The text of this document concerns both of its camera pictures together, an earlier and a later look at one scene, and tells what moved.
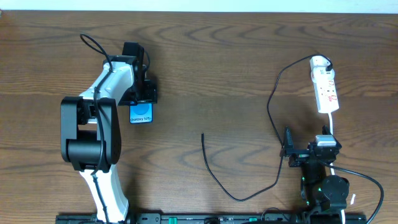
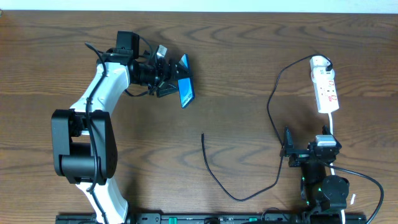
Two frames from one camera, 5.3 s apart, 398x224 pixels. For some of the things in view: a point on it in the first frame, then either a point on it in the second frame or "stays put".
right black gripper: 302,154 stays put
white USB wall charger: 318,66 stays put
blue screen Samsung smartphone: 142,113 to 185,84
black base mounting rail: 222,218 stays put
